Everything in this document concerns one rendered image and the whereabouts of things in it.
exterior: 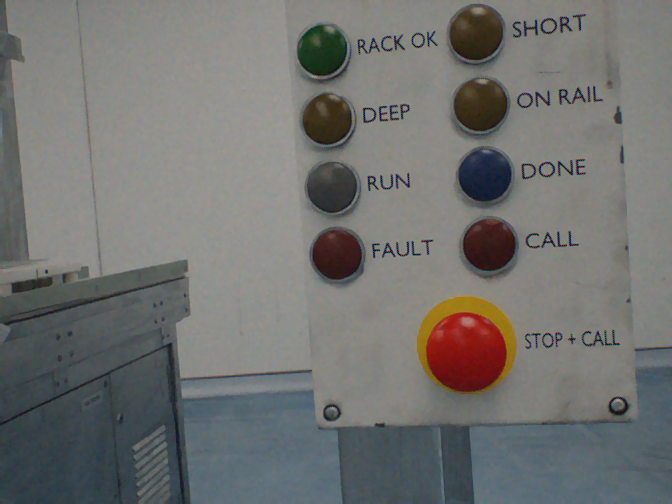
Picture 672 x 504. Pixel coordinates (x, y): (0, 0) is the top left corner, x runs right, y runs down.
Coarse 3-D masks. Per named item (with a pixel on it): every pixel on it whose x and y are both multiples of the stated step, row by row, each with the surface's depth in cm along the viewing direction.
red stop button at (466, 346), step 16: (448, 320) 39; (464, 320) 38; (480, 320) 38; (432, 336) 39; (448, 336) 38; (464, 336) 38; (480, 336) 38; (496, 336) 38; (432, 352) 39; (448, 352) 38; (464, 352) 38; (480, 352) 38; (496, 352) 38; (432, 368) 39; (448, 368) 38; (464, 368) 38; (480, 368) 38; (496, 368) 38; (448, 384) 39; (464, 384) 38; (480, 384) 38
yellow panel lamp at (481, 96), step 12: (468, 84) 40; (480, 84) 39; (492, 84) 39; (456, 96) 40; (468, 96) 40; (480, 96) 39; (492, 96) 39; (504, 96) 39; (456, 108) 40; (468, 108) 40; (480, 108) 39; (492, 108) 39; (504, 108) 39; (468, 120) 40; (480, 120) 39; (492, 120) 39
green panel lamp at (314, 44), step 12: (324, 24) 41; (312, 36) 41; (324, 36) 41; (336, 36) 41; (300, 48) 41; (312, 48) 41; (324, 48) 41; (336, 48) 40; (300, 60) 41; (312, 60) 41; (324, 60) 41; (336, 60) 41; (312, 72) 41; (324, 72) 41
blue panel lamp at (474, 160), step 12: (468, 156) 40; (480, 156) 40; (492, 156) 40; (468, 168) 40; (480, 168) 40; (492, 168) 40; (504, 168) 39; (468, 180) 40; (480, 180) 40; (492, 180) 40; (504, 180) 40; (468, 192) 40; (480, 192) 40; (492, 192) 40; (504, 192) 40
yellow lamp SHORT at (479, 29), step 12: (468, 12) 39; (480, 12) 39; (492, 12) 39; (456, 24) 39; (468, 24) 39; (480, 24) 39; (492, 24) 39; (456, 36) 39; (468, 36) 39; (480, 36) 39; (492, 36) 39; (456, 48) 40; (468, 48) 39; (480, 48) 39; (492, 48) 39
